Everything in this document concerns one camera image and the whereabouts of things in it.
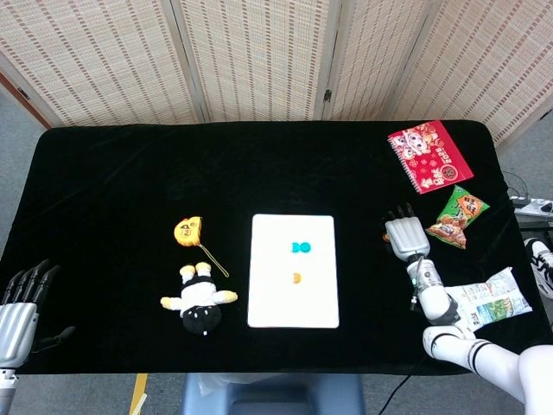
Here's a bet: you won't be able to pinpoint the black velvet tablecloth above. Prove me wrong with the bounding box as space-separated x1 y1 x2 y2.
0 119 553 375

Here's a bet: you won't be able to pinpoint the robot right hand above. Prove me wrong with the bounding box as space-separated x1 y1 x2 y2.
382 202 432 263

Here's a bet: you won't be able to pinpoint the black power cables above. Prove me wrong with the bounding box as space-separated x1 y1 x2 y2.
503 170 531 200

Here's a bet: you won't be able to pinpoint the black and white sneaker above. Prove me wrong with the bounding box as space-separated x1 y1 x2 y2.
524 237 553 299

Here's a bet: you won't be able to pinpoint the black and white plush toy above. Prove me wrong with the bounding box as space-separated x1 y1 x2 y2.
160 261 239 337

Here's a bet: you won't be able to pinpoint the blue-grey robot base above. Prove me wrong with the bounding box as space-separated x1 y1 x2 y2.
180 372 366 415

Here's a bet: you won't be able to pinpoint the white snack bag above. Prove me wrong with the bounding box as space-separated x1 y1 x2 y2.
444 266 533 335

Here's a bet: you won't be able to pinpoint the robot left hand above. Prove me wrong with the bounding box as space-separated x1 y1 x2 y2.
0 259 77 371

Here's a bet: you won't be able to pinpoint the woven folding screen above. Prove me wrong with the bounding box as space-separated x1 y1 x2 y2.
0 0 553 148

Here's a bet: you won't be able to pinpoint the white power strip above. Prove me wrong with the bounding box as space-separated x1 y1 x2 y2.
511 196 553 219

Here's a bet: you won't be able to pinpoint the green snack bag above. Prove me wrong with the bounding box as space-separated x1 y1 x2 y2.
424 184 492 251

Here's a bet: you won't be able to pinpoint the white magnetic board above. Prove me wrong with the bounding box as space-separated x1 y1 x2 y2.
246 214 340 329

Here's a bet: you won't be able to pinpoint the red spiral calendar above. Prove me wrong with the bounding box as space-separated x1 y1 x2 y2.
387 119 475 196

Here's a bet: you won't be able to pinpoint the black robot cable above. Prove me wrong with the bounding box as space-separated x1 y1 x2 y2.
378 372 414 415

